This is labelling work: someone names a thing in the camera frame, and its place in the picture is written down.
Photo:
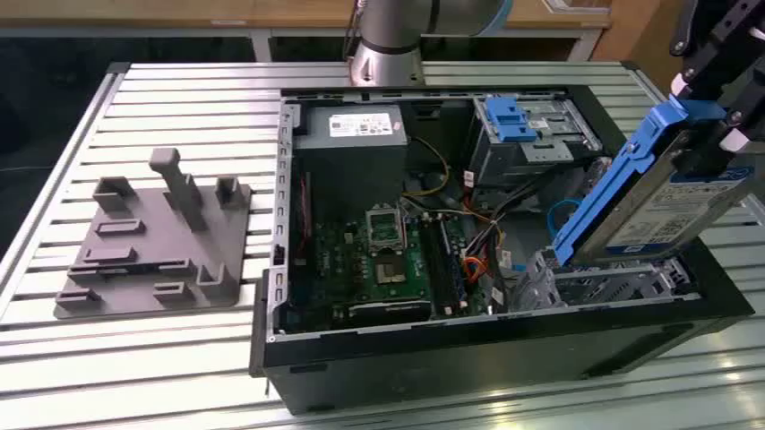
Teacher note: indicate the green motherboard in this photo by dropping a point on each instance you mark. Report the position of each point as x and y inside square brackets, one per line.
[358, 260]

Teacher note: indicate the gray parts rack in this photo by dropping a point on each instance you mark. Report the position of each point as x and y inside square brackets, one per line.
[149, 251]

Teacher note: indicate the wooden desk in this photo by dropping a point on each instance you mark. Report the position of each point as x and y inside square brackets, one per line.
[179, 11]

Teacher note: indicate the black PC case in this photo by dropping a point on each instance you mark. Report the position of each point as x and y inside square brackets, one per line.
[478, 358]

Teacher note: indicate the metal disk bay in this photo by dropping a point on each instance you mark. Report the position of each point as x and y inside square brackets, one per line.
[609, 282]

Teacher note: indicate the CPU socket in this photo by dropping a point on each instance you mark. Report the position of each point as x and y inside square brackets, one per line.
[390, 271]

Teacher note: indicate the black graphics card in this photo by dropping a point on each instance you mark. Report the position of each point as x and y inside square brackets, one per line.
[388, 311]

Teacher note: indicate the hard disk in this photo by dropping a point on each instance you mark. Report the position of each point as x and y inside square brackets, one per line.
[645, 224]

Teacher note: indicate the metal drive cage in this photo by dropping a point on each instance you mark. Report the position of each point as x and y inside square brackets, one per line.
[538, 157]

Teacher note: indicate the black power supply unit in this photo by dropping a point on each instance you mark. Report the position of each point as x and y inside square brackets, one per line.
[352, 157]

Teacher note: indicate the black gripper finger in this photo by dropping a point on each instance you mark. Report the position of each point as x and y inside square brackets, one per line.
[720, 40]
[705, 143]

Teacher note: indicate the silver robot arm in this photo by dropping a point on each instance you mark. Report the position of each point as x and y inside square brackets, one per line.
[388, 27]

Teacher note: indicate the blue drive cage latch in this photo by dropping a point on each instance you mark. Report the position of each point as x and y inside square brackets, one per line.
[507, 118]

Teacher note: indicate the black RAM slot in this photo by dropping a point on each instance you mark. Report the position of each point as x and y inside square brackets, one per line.
[427, 251]
[449, 269]

